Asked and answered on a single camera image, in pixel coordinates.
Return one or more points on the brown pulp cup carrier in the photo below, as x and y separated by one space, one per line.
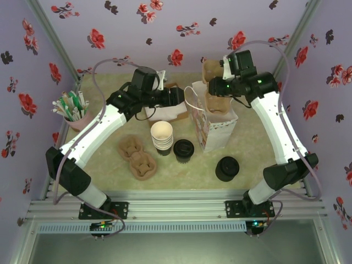
217 104
137 159

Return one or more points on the white patterned paper bag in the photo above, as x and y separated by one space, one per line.
217 129

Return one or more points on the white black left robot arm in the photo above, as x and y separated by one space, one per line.
93 129

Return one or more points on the white napkins on brown paper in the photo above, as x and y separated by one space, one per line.
183 115

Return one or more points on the stack of paper cups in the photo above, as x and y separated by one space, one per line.
161 134

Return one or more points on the white paper-wrapped straw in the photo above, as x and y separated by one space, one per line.
86 105
57 104
81 101
59 110

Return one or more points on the green paper-wrapped straw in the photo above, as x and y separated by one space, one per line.
74 100
65 107

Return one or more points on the pink straw holder cup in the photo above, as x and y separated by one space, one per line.
79 122

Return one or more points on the stack of black lids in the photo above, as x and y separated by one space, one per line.
226 169

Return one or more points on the tan paper-wrapped straw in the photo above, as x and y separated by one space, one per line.
65 96

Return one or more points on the black controller board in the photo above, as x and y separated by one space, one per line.
101 226
255 225

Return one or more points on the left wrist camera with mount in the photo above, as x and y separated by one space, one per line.
161 78

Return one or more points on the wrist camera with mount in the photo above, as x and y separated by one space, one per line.
161 78
227 68

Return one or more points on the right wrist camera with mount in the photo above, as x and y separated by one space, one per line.
227 68

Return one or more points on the aluminium corner post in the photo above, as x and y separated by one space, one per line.
296 35
53 35

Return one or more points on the aluminium front rail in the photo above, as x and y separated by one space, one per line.
178 203

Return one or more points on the aluminium side rail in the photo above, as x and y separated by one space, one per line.
307 189

